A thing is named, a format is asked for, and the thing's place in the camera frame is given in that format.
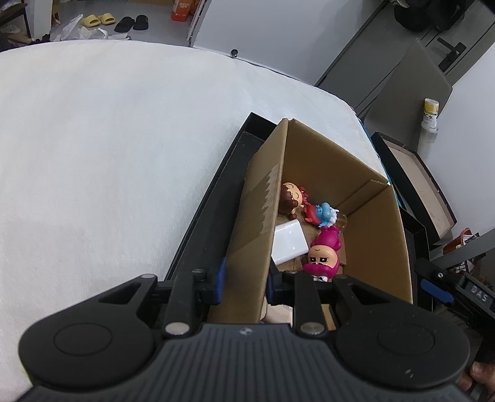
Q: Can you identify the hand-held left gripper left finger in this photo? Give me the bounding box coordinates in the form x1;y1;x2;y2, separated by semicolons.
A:
97;257;228;337

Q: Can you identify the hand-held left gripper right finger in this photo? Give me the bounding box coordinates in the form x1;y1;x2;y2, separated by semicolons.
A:
265;269;387;337

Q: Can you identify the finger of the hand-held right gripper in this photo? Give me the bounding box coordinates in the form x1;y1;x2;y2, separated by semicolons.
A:
415;257;463;307

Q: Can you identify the brown cardboard box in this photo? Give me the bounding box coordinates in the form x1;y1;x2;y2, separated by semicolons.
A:
207;118;414;326

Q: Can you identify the white rectangular box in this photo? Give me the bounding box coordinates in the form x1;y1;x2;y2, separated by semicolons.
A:
270;220;309;266

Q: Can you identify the pink figurine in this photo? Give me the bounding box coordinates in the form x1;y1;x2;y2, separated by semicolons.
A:
302;226;342;284

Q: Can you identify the blue and red toy figurine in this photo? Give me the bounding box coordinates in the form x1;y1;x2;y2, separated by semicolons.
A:
303;201;340;227

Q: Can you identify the brown-haired doll figurine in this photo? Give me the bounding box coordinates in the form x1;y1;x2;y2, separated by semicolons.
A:
279;182;310;219

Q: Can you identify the person's right hand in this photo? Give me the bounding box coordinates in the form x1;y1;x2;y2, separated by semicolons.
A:
457;361;495;402

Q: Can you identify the red basket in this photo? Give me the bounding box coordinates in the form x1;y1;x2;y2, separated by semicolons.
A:
443;227;482;255

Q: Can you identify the black tray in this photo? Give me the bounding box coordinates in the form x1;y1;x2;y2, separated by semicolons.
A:
164;112;431;310

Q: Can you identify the black box with brown inside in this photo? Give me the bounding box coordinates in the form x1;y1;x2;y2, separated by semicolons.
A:
370;131;457;245

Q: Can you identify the white bottle with yellow cap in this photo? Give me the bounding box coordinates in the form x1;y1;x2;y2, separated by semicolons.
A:
417;98;440;161

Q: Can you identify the grey board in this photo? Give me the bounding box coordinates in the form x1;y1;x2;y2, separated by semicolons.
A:
358;39;453;153

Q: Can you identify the white panel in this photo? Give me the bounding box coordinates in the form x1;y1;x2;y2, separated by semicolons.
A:
187;0;387;85

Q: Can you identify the grey cabinet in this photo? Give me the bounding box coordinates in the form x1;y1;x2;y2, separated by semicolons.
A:
314;0;495;117

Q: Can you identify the orange box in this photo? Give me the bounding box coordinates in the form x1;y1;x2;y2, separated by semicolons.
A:
171;0;199;22

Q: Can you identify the black bag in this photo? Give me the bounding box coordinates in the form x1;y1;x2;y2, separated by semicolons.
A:
394;0;470;32

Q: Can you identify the white plastic bag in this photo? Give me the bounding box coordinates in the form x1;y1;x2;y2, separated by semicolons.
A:
52;14;110;42

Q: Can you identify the black door handle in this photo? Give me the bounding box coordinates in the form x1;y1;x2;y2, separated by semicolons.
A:
437;36;467;72

